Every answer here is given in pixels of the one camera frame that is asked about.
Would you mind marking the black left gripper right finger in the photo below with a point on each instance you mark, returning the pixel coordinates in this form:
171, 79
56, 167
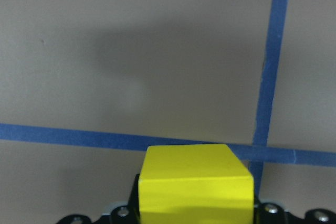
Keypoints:
256, 210

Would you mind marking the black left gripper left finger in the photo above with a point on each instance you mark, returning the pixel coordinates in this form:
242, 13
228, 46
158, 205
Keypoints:
133, 202

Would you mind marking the yellow cube block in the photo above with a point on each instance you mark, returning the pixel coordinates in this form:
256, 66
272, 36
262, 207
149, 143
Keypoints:
201, 183

